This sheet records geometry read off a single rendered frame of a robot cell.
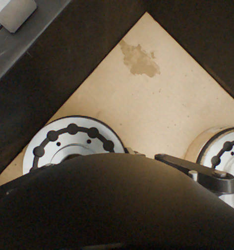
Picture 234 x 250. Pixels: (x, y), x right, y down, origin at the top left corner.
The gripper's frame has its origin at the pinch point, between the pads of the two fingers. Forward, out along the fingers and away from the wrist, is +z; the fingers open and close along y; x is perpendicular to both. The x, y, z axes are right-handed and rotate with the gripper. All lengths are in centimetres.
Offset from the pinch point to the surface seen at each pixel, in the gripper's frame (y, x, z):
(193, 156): 10.0, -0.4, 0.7
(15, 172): -10.8, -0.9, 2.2
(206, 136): 11.7, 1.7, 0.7
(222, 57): 12.8, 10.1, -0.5
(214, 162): 11.5, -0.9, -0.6
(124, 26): 2.8, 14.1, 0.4
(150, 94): 5.8, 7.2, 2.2
